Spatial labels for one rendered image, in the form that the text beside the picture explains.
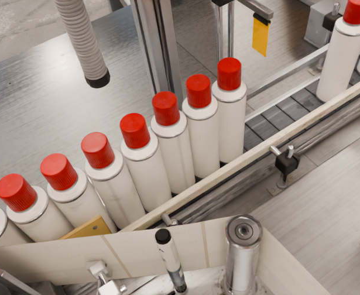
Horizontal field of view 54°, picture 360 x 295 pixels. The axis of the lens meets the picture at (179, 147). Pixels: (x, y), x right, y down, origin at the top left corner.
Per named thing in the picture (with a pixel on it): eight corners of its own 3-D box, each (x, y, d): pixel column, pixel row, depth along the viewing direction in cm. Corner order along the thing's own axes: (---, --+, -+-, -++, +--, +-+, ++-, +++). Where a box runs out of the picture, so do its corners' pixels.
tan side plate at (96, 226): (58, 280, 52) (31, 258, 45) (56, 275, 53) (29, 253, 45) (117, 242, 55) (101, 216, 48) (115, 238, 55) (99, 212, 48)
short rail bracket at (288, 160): (281, 195, 64) (290, 156, 54) (269, 184, 65) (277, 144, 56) (294, 186, 65) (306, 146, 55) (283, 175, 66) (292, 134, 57)
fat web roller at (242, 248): (236, 308, 49) (240, 261, 34) (216, 280, 51) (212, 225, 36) (261, 289, 50) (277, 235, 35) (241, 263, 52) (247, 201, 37)
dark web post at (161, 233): (179, 296, 50) (159, 246, 35) (172, 285, 51) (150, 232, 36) (189, 289, 51) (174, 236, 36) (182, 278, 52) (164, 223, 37)
